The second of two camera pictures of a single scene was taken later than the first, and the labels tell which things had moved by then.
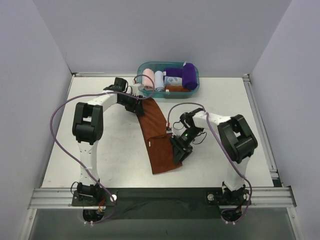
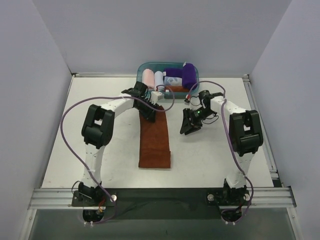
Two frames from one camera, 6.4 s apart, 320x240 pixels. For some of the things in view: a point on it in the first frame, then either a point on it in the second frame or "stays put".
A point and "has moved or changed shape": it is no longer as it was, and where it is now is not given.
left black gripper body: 136,107 -> 146,109
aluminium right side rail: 261,129 stays put
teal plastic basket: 167,79 stays put
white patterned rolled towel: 173,80 stays put
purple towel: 189,76 stays put
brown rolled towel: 173,88 stays put
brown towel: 161,150 has moved or changed shape
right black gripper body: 179,146 -> 192,119
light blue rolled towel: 159,81 stays put
